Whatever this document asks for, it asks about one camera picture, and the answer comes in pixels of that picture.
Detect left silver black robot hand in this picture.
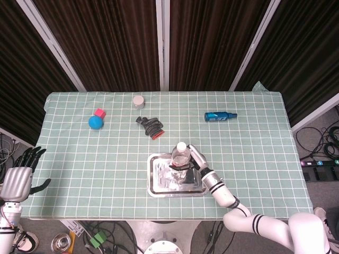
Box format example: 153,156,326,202
0,147,51,202

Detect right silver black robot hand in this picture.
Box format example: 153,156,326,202
168,144,210,184

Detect clear plastic water bottle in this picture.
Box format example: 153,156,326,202
171,142,192,185

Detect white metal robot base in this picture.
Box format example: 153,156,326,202
124,219,202,254

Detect blue spray bottle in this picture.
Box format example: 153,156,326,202
204,111,238,123

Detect rectangular metal tray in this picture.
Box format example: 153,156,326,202
147,152,209,198

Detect white black sneaker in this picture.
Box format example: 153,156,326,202
12,230,39,251
313,206,335,239

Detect white striped plastic strip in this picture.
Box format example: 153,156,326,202
59,220,83,238

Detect small metal bowl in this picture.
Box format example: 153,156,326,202
50,232,72,253

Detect small white-lidded jar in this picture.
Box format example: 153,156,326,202
132,95,146,110

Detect green checked tablecloth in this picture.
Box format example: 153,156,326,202
20,81,314,221

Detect green connector blocks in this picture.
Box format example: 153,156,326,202
89,231,107,248

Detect blue ball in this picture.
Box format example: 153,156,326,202
88,115,104,130

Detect dark brown curtain panel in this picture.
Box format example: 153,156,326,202
168,0,271,92
0,0,78,146
32,0,161,92
235,0,339,128

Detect black coiled cable, red end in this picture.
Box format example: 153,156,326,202
135,115,165,141

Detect black cable with inline box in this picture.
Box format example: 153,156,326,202
206,221,226,252

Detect tangled black floor cables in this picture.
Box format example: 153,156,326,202
79,221,139,254

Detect white partition post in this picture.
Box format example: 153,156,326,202
156,0,171,91
15,0,87,92
228,0,280,92

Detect black cable bundle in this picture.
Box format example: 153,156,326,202
295,126,339,161

